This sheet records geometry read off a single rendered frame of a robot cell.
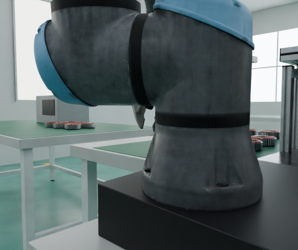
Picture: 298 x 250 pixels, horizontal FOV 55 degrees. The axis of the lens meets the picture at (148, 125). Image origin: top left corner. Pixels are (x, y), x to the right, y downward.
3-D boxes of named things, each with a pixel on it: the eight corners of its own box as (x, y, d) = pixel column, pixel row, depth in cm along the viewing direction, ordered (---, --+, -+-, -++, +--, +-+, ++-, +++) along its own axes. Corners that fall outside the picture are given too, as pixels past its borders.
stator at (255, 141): (254, 147, 120) (254, 138, 119) (268, 151, 108) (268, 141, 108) (228, 147, 118) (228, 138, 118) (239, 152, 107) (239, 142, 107)
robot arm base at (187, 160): (240, 224, 27) (244, 120, 26) (117, 192, 36) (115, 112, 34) (274, 181, 39) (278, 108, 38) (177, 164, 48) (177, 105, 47)
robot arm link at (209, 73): (255, 116, 29) (261, -28, 27) (128, 114, 33) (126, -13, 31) (249, 107, 40) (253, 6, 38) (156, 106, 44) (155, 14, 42)
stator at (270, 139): (282, 146, 123) (282, 137, 123) (262, 147, 119) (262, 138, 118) (262, 142, 133) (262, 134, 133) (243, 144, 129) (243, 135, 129)
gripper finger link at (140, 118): (132, 109, 51) (144, 73, 56) (125, 126, 56) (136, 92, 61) (149, 114, 51) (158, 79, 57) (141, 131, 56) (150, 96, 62)
